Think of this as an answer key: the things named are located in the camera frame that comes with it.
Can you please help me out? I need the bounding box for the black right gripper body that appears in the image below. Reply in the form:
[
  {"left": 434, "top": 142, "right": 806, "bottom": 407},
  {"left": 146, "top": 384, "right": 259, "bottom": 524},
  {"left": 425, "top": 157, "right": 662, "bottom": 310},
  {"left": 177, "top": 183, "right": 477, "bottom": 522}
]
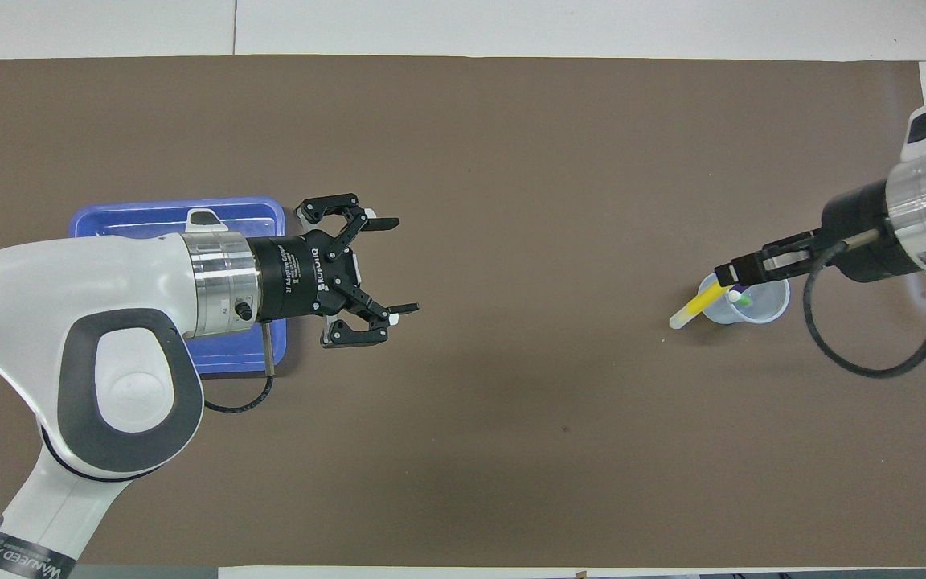
[{"left": 821, "top": 179, "right": 926, "bottom": 282}]

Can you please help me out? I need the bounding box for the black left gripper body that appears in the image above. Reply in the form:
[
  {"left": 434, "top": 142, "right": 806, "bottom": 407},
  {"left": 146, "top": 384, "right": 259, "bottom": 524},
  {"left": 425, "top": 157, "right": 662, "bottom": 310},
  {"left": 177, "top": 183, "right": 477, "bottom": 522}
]
[{"left": 248, "top": 229, "right": 361, "bottom": 321}]

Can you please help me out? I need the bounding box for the yellow marker pen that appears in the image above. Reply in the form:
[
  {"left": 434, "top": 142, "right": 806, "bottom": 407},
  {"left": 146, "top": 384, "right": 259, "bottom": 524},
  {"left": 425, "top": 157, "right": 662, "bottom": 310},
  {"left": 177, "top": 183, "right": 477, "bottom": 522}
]
[{"left": 669, "top": 281, "right": 733, "bottom": 331}]

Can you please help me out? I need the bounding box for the translucent plastic cup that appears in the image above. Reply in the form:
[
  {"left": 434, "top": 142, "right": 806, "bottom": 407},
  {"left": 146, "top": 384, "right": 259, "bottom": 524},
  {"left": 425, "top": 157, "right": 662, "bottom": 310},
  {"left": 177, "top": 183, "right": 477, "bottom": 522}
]
[{"left": 699, "top": 269, "right": 792, "bottom": 325}]

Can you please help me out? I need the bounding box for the blue plastic tray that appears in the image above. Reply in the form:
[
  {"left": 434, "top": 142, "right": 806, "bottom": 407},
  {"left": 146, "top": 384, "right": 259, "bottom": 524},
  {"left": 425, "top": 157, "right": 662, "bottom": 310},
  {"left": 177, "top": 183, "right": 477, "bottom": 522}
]
[{"left": 69, "top": 196, "right": 287, "bottom": 377}]

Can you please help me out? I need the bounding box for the brown table mat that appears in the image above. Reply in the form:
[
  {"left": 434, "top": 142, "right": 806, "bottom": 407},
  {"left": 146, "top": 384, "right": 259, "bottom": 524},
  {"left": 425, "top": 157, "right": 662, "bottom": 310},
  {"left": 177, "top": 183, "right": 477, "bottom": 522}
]
[{"left": 0, "top": 54, "right": 926, "bottom": 569}]

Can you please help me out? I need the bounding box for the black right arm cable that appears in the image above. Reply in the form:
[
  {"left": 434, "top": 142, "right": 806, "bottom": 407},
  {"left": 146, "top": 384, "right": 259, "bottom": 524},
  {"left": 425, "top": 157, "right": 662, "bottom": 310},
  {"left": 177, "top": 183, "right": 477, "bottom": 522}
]
[{"left": 802, "top": 229, "right": 926, "bottom": 379}]

